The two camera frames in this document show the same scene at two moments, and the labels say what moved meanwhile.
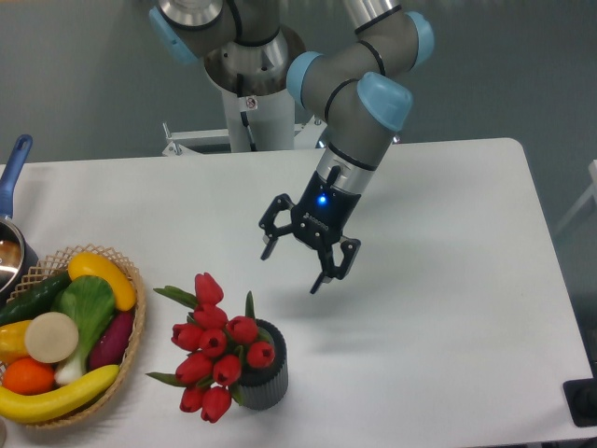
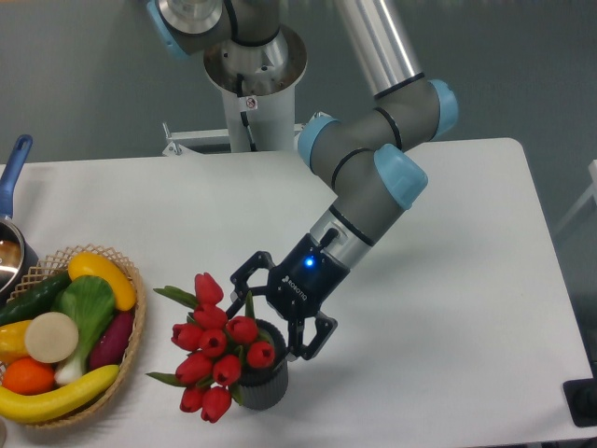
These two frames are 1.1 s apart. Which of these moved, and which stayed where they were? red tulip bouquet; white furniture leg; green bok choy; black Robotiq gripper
Moved: black Robotiq gripper
Stayed: green bok choy; white furniture leg; red tulip bouquet
